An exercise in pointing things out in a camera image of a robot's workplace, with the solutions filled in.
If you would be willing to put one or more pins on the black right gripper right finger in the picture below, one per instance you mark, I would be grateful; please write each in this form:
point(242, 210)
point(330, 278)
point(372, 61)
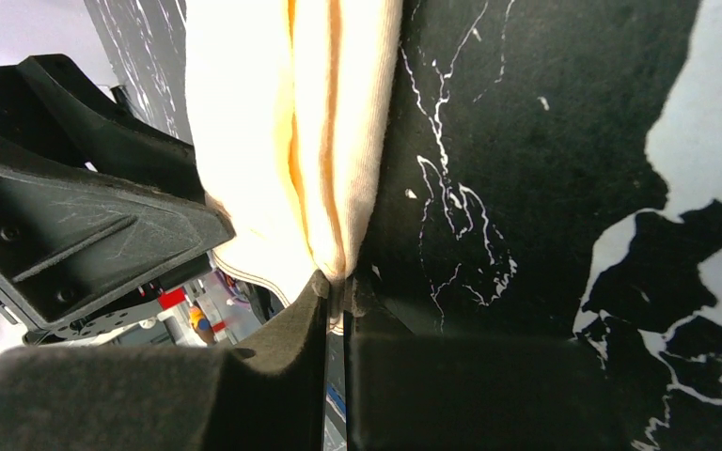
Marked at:
point(408, 391)

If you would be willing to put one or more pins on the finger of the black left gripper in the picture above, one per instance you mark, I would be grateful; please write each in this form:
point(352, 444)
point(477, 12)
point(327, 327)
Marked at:
point(49, 107)

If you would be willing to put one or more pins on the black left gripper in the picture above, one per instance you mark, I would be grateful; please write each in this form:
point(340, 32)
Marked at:
point(73, 241)

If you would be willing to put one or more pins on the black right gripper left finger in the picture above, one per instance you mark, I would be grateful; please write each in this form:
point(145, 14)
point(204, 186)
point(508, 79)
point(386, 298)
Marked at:
point(265, 393)

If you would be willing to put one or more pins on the beige boxer underwear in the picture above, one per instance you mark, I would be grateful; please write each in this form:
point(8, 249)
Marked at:
point(287, 103)

